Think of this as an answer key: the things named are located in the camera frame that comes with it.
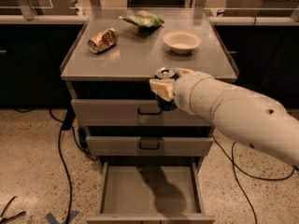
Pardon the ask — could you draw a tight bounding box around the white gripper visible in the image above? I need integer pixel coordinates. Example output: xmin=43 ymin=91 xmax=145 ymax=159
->
xmin=149 ymin=67 xmax=224 ymax=116

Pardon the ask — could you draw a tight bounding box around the blue pepsi can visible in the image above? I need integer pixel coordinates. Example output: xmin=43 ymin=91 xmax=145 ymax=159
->
xmin=155 ymin=67 xmax=178 ymax=111

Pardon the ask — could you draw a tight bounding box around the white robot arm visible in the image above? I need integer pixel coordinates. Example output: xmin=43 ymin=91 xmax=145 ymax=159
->
xmin=149 ymin=68 xmax=299 ymax=169

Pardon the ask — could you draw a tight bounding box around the crushed gold can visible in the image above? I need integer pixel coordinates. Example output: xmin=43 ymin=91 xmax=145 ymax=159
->
xmin=88 ymin=27 xmax=119 ymax=53

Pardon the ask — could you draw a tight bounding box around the grey drawer cabinet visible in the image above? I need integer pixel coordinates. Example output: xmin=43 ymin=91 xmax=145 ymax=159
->
xmin=59 ymin=7 xmax=240 ymax=224

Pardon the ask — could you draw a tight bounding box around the top drawer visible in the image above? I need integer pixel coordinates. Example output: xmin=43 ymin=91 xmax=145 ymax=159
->
xmin=71 ymin=99 xmax=212 ymax=127

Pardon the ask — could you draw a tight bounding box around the middle drawer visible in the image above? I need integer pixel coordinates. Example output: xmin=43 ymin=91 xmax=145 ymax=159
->
xmin=86 ymin=136 xmax=213 ymax=157

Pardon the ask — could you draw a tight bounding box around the open bottom drawer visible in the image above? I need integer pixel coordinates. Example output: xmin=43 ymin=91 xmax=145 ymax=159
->
xmin=86 ymin=163 xmax=215 ymax=224

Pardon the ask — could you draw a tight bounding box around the white bowl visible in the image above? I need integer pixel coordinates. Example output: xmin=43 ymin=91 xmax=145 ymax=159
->
xmin=164 ymin=30 xmax=202 ymax=54

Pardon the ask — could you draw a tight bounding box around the green chip bag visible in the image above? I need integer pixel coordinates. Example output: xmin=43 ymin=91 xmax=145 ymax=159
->
xmin=120 ymin=10 xmax=164 ymax=28

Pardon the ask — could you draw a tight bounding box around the blue tape cross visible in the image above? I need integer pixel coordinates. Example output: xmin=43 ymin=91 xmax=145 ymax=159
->
xmin=45 ymin=211 xmax=79 ymax=224

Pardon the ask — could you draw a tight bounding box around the black tool on floor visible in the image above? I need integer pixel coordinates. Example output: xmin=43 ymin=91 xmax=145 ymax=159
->
xmin=0 ymin=196 xmax=26 ymax=224

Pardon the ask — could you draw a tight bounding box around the black cable left floor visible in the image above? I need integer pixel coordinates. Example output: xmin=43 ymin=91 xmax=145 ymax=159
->
xmin=13 ymin=107 xmax=96 ymax=224

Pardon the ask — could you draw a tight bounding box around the black cable floor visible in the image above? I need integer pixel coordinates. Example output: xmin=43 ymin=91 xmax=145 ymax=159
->
xmin=212 ymin=134 xmax=295 ymax=224
xmin=13 ymin=107 xmax=96 ymax=224

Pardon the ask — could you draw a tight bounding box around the black cable right floor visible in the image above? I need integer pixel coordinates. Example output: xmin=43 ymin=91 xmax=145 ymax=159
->
xmin=212 ymin=134 xmax=295 ymax=224

